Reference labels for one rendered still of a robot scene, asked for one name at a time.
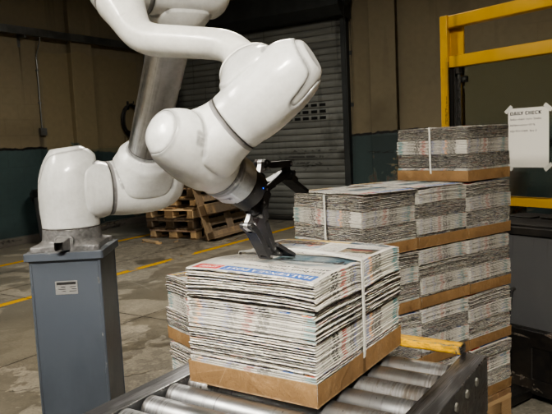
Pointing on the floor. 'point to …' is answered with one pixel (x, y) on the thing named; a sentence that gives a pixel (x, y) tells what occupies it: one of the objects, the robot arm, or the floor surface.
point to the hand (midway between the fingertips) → (293, 220)
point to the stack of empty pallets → (180, 218)
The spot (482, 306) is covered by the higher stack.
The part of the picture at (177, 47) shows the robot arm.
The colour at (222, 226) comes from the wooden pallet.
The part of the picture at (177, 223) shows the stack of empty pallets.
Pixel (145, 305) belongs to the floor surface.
